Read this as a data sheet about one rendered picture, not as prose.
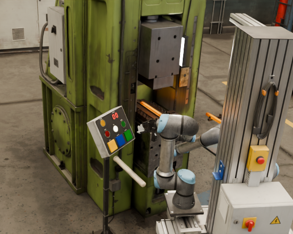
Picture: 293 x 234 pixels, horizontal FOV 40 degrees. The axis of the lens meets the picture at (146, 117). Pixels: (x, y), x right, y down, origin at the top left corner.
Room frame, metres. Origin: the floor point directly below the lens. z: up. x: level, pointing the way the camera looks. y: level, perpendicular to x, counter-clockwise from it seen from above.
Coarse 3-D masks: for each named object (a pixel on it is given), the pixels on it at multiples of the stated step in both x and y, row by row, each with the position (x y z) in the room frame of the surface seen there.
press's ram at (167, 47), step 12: (144, 24) 3.14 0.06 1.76; (156, 24) 3.17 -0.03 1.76; (168, 24) 3.19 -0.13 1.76; (144, 36) 3.08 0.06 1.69; (156, 36) 3.03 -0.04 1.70; (168, 36) 3.10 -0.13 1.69; (180, 36) 3.16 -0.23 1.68; (144, 48) 3.07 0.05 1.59; (156, 48) 3.04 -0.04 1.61; (168, 48) 3.10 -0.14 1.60; (180, 48) 3.17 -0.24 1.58; (144, 60) 3.07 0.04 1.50; (156, 60) 3.05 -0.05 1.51; (168, 60) 3.11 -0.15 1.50; (144, 72) 3.06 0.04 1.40; (156, 72) 3.05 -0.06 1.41; (168, 72) 3.11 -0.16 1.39
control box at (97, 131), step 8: (112, 112) 2.73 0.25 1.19; (120, 112) 2.79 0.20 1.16; (96, 120) 2.57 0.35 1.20; (104, 120) 2.62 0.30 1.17; (112, 120) 2.68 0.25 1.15; (120, 120) 2.75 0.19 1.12; (96, 128) 2.54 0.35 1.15; (104, 128) 2.58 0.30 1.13; (112, 128) 2.64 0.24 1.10; (120, 128) 2.71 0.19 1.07; (128, 128) 2.77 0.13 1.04; (96, 136) 2.54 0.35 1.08; (104, 136) 2.54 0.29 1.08; (112, 136) 2.60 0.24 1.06; (96, 144) 2.54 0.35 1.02; (104, 144) 2.50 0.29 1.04; (104, 152) 2.50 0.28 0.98; (112, 152) 2.52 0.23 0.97
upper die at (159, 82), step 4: (140, 76) 3.19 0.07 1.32; (168, 76) 3.12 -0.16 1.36; (172, 76) 3.14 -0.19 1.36; (140, 80) 3.19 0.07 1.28; (144, 80) 3.14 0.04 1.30; (148, 80) 3.09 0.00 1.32; (152, 80) 3.05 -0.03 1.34; (156, 80) 3.05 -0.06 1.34; (160, 80) 3.07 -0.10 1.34; (164, 80) 3.09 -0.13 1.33; (168, 80) 3.12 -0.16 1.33; (172, 80) 3.14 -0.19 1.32; (148, 84) 3.09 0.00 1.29; (152, 84) 3.05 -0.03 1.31; (156, 84) 3.05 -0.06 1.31; (160, 84) 3.07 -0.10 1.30; (164, 84) 3.10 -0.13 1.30; (168, 84) 3.12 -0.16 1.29; (172, 84) 3.14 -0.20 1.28; (152, 88) 3.04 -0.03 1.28; (156, 88) 3.05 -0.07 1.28
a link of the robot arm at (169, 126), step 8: (160, 120) 2.13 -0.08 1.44; (168, 120) 2.12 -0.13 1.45; (176, 120) 2.13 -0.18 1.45; (160, 128) 2.11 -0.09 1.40; (168, 128) 2.11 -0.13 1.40; (176, 128) 2.10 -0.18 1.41; (160, 136) 2.14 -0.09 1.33; (168, 136) 2.11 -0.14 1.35; (176, 136) 2.13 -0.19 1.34; (168, 144) 2.13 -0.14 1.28; (160, 152) 2.17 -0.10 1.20; (168, 152) 2.14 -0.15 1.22; (160, 160) 2.16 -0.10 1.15; (168, 160) 2.14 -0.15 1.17; (160, 168) 2.16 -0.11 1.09; (168, 168) 2.15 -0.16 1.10; (160, 176) 2.14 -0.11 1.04; (168, 176) 2.14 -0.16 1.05; (160, 184) 2.14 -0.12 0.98; (168, 184) 2.14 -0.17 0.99
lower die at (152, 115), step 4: (144, 100) 3.45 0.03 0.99; (140, 104) 3.35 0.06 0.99; (148, 104) 3.36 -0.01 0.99; (136, 108) 3.29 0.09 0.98; (140, 108) 3.27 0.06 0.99; (144, 108) 3.28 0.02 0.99; (156, 108) 3.29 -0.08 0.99; (136, 112) 3.22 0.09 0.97; (144, 112) 3.20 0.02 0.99; (148, 112) 3.20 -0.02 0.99; (152, 112) 3.19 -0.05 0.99; (160, 112) 3.21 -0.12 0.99; (164, 112) 3.21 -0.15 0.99; (140, 116) 3.16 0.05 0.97; (144, 116) 3.14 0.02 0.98; (148, 116) 3.14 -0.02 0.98; (152, 116) 3.13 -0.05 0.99; (156, 116) 3.13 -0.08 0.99; (144, 120) 3.11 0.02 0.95
